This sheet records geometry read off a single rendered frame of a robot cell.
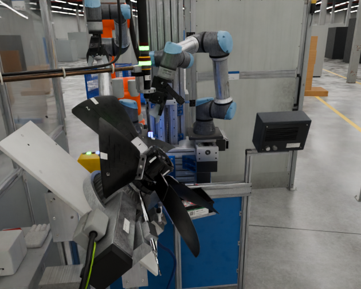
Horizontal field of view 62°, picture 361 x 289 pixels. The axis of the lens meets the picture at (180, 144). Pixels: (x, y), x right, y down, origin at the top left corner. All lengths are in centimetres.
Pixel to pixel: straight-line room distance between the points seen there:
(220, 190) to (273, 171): 182
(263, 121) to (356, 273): 150
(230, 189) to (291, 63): 182
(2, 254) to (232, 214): 118
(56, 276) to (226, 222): 100
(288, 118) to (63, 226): 117
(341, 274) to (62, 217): 206
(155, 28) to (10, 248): 147
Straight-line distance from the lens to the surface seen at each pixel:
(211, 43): 175
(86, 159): 160
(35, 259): 134
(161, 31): 207
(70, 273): 126
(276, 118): 164
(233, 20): 303
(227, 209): 182
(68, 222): 118
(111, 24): 520
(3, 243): 128
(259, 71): 314
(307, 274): 255
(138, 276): 130
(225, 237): 193
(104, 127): 88
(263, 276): 246
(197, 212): 151
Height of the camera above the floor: 164
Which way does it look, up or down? 20 degrees down
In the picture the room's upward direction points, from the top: 1 degrees counter-clockwise
